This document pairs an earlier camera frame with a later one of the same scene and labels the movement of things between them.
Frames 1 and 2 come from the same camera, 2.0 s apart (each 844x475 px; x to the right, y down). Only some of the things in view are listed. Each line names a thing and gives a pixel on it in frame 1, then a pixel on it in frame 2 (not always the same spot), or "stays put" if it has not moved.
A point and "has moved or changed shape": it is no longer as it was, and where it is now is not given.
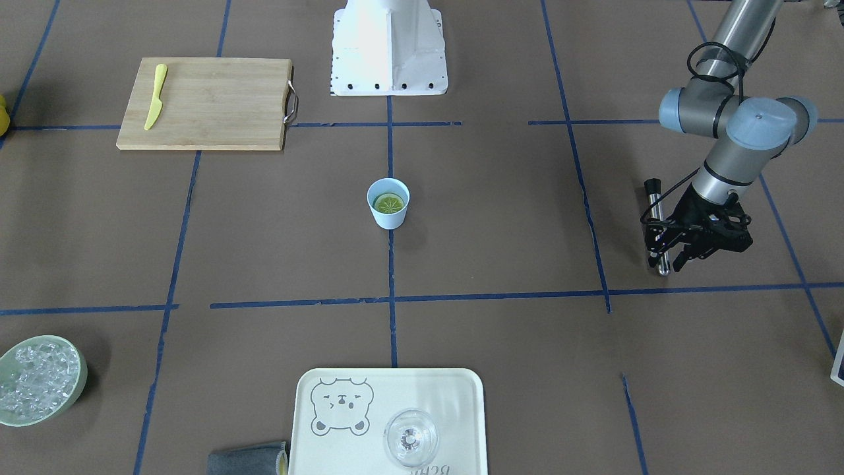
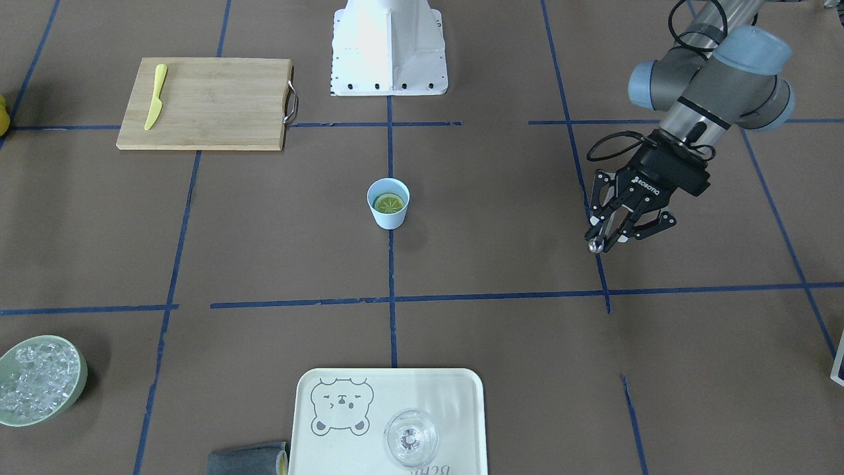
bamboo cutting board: [211, 104] stays put
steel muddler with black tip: [653, 187] has moved or changed shape
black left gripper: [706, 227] -> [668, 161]
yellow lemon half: [389, 202] stays put
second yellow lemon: [4, 117] stays put
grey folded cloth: [270, 458] stays put
